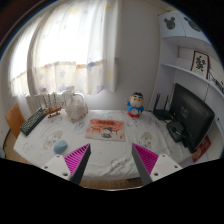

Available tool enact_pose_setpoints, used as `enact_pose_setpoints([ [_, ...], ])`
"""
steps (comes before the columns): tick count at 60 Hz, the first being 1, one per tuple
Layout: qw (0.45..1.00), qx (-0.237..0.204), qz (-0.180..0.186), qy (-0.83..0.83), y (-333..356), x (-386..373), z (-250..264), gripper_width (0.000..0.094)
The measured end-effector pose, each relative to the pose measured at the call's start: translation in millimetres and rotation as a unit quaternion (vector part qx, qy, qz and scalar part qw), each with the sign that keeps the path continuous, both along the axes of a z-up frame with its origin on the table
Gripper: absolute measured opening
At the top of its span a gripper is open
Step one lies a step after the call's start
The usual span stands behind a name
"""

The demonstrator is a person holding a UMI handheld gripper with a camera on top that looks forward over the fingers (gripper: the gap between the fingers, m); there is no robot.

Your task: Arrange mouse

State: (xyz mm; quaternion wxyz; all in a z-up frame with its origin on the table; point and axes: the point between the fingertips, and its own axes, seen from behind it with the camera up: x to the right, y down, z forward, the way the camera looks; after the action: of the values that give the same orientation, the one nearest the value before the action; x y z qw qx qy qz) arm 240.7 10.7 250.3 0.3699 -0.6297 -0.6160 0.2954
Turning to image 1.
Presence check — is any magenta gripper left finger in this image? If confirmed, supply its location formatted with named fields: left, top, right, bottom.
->
left=42, top=144, right=91, bottom=185

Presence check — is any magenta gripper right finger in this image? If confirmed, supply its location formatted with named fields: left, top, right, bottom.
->
left=132, top=144, right=182, bottom=185

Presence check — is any black computer monitor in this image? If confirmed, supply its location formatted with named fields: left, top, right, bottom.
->
left=169, top=84, right=215, bottom=153

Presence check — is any white printed tablecloth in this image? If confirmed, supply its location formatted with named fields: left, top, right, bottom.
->
left=14, top=110, right=190, bottom=180

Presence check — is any black wifi router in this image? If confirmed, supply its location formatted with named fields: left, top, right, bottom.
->
left=153, top=93, right=172, bottom=120

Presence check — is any red booklet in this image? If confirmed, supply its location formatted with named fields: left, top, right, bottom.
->
left=192, top=135, right=211, bottom=162

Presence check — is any wooden model ship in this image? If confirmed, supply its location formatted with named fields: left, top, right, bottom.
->
left=43, top=93, right=62, bottom=118

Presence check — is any black keyboard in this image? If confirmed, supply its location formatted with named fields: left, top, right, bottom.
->
left=20, top=108, right=45, bottom=136

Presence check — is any cartoon boy figurine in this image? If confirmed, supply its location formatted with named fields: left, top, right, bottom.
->
left=126, top=92, right=144, bottom=118

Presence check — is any orange wooden chair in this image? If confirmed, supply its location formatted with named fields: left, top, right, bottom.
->
left=0, top=104, right=25, bottom=146

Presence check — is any framed calligraphy picture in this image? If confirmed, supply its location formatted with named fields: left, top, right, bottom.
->
left=191, top=51, right=209, bottom=79

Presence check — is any white sheer curtain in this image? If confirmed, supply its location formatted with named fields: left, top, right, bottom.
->
left=9, top=0, right=122, bottom=96

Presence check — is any white wall shelf unit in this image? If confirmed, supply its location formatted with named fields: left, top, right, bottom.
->
left=149, top=11, right=224, bottom=160

